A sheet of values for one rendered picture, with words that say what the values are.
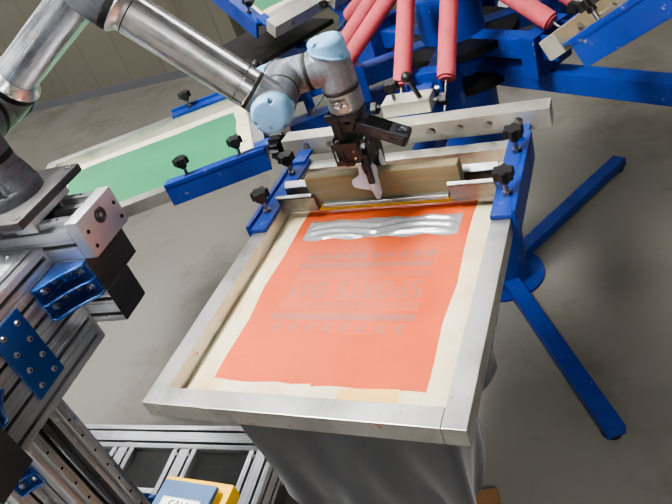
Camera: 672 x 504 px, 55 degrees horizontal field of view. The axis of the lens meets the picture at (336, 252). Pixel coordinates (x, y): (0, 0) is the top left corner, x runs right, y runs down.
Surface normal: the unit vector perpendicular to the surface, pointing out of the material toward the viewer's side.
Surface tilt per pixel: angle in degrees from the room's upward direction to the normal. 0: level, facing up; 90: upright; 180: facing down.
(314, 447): 92
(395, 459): 96
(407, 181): 90
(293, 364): 0
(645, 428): 0
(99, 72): 90
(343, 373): 0
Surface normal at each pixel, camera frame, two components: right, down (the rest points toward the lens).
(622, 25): -0.73, 0.57
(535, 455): -0.30, -0.77
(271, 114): -0.09, 0.62
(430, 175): -0.32, 0.64
